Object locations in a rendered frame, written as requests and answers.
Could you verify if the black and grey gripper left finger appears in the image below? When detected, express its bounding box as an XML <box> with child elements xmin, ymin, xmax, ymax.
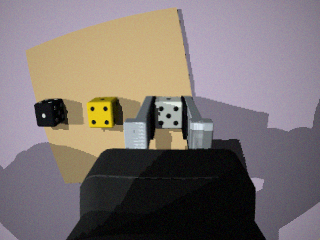
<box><xmin>123</xmin><ymin>96</ymin><xmax>156</xmax><ymax>149</ymax></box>

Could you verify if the tan flat mat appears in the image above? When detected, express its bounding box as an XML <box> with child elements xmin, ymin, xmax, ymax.
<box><xmin>25</xmin><ymin>7</ymin><xmax>192</xmax><ymax>183</ymax></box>

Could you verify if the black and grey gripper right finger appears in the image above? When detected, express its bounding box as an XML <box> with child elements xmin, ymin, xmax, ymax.
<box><xmin>181</xmin><ymin>96</ymin><xmax>214</xmax><ymax>149</ymax></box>

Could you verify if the white die with black pips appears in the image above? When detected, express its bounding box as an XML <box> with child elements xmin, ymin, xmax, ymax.
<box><xmin>155</xmin><ymin>97</ymin><xmax>182</xmax><ymax>129</ymax></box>

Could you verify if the yellow die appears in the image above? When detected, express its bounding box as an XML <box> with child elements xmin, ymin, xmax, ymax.
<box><xmin>87</xmin><ymin>97</ymin><xmax>119</xmax><ymax>128</ymax></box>

